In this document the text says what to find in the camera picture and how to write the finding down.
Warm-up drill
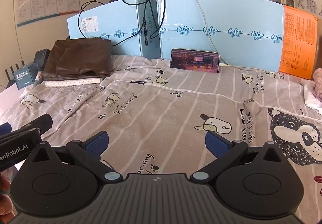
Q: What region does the smartphone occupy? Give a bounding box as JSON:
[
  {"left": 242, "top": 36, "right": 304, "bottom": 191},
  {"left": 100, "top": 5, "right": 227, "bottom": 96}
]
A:
[{"left": 170, "top": 48, "right": 221, "bottom": 74}]

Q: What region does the dark blue small box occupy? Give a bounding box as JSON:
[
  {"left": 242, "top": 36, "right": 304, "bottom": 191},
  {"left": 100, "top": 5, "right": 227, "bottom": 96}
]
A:
[{"left": 14, "top": 62, "right": 38, "bottom": 90}]

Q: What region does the white quilted garment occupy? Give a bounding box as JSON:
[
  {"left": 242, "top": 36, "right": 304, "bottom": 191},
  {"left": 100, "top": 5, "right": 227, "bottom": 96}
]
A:
[{"left": 45, "top": 77, "right": 107, "bottom": 88}]

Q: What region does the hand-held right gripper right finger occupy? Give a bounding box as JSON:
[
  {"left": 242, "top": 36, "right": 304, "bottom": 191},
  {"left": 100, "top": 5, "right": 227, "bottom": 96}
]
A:
[{"left": 190, "top": 131, "right": 290, "bottom": 185}]

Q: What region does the black router with antennas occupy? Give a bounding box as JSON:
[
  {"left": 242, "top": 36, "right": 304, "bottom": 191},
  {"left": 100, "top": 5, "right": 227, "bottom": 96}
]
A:
[{"left": 4, "top": 63, "right": 26, "bottom": 89}]

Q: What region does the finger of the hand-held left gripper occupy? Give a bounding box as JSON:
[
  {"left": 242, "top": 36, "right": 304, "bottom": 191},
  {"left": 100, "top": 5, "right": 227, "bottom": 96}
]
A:
[
  {"left": 11, "top": 113, "right": 53, "bottom": 137},
  {"left": 0, "top": 123, "right": 12, "bottom": 136}
]

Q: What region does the large light blue carton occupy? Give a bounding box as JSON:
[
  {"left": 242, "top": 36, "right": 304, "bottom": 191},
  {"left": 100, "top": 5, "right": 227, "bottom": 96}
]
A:
[{"left": 156, "top": 0, "right": 285, "bottom": 73}]

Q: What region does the grey tube red label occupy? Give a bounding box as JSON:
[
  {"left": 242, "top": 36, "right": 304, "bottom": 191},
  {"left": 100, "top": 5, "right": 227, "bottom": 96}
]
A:
[{"left": 31, "top": 71, "right": 44, "bottom": 89}]

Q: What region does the black cable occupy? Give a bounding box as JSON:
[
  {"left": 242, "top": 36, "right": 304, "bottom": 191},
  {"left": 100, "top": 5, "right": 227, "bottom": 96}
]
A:
[{"left": 77, "top": 0, "right": 187, "bottom": 46}]

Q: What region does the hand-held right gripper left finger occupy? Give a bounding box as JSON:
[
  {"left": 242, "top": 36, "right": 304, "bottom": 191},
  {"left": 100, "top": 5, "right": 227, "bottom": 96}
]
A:
[{"left": 25, "top": 131, "right": 124, "bottom": 185}]

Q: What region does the small light blue carton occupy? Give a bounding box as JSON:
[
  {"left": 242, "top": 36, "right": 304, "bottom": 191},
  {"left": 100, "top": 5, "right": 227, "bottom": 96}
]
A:
[{"left": 67, "top": 0, "right": 161, "bottom": 59}]

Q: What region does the brown leather garment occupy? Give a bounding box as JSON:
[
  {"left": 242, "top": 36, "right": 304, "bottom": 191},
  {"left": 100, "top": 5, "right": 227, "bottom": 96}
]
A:
[{"left": 43, "top": 37, "right": 113, "bottom": 81}]

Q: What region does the white cloth garment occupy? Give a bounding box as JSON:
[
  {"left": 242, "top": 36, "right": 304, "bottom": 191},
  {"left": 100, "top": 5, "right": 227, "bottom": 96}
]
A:
[{"left": 300, "top": 79, "right": 322, "bottom": 116}]

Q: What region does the person's left hand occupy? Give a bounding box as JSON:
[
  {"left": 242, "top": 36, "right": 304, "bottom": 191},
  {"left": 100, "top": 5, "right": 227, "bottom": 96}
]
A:
[{"left": 0, "top": 176, "right": 13, "bottom": 216}]

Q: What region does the grey wall lettering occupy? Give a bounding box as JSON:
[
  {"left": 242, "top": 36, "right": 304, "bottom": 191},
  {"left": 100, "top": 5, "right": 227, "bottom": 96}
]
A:
[{"left": 292, "top": 0, "right": 322, "bottom": 16}]

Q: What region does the printed striped bed cover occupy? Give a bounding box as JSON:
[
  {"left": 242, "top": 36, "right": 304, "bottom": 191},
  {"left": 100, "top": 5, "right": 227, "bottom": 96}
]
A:
[{"left": 0, "top": 54, "right": 322, "bottom": 224}]

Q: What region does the white charging cable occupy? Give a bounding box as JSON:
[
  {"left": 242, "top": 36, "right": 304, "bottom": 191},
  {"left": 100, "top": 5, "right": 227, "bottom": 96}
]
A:
[{"left": 148, "top": 0, "right": 276, "bottom": 74}]

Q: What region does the pink knitted sweater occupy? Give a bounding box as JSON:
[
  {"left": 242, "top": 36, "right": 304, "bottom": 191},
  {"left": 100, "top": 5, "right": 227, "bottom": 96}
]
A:
[{"left": 312, "top": 68, "right": 322, "bottom": 100}]

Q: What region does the orange carton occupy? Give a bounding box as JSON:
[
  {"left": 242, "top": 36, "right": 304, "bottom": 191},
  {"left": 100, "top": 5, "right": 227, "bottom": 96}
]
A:
[{"left": 278, "top": 5, "right": 319, "bottom": 80}]

